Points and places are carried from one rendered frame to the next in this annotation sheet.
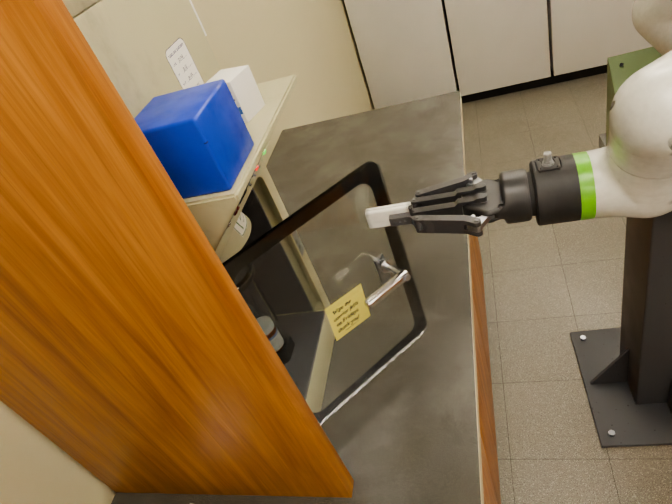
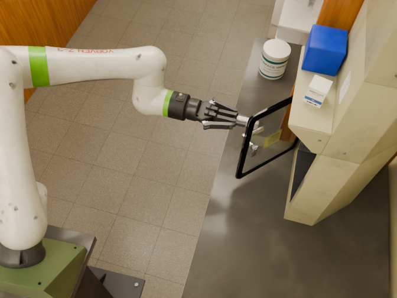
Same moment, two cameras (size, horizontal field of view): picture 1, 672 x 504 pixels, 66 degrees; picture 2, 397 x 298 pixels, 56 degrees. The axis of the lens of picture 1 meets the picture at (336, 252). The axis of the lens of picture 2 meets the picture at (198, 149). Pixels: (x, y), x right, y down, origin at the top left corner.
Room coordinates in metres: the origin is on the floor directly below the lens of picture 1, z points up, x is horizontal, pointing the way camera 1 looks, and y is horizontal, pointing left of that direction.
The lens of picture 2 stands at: (1.34, -0.38, 2.29)
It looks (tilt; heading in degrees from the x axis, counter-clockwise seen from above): 57 degrees down; 170
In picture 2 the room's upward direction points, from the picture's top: 3 degrees clockwise
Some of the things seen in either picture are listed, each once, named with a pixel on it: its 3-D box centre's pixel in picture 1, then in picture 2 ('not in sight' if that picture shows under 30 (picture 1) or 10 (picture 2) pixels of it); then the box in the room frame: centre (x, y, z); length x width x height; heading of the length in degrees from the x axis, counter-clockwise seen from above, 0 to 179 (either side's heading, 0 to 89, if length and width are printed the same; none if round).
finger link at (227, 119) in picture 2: (448, 201); (220, 118); (0.61, -0.18, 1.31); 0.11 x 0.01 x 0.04; 65
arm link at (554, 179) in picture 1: (551, 188); (180, 105); (0.55, -0.31, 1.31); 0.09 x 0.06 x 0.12; 157
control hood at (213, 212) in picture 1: (247, 163); (311, 97); (0.68, 0.07, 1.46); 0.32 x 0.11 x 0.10; 157
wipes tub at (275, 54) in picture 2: not in sight; (274, 60); (0.07, 0.20, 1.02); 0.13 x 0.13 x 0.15
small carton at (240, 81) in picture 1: (234, 95); (317, 91); (0.72, 0.05, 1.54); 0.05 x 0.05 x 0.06; 52
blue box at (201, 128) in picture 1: (190, 141); (324, 50); (0.59, 0.11, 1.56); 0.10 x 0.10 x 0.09; 67
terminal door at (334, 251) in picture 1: (339, 307); (275, 135); (0.62, 0.03, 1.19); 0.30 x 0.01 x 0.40; 113
